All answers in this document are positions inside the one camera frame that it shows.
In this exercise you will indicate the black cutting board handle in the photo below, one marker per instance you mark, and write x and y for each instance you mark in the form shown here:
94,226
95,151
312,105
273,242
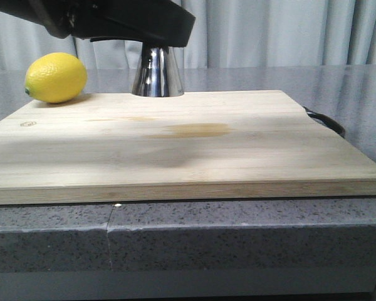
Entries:
326,121

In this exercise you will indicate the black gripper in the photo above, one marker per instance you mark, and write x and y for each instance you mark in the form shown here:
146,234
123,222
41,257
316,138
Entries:
60,18

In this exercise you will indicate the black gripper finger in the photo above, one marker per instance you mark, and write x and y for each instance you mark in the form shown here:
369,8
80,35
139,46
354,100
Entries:
159,23

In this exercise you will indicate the wooden cutting board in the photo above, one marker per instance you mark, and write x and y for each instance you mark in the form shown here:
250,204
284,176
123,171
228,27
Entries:
202,145

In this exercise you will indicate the yellow lemon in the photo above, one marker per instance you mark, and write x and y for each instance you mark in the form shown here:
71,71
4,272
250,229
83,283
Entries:
55,78

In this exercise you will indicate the steel double jigger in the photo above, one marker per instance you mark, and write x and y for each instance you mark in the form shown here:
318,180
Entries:
157,73

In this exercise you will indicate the grey curtain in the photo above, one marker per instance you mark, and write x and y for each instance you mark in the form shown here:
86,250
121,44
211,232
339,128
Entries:
226,34

